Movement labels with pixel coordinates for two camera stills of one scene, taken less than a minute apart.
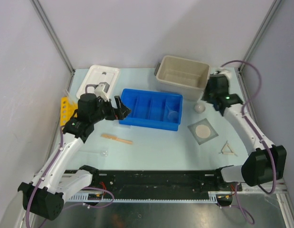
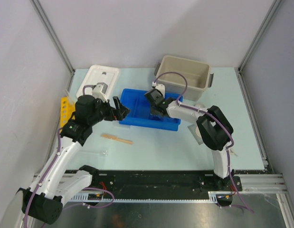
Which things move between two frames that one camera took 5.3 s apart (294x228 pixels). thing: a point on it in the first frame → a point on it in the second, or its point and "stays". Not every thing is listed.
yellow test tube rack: x=67 y=109 stays
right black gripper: x=205 y=97 → x=153 y=111
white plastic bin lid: x=97 y=74 stays
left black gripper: x=125 y=110 stays
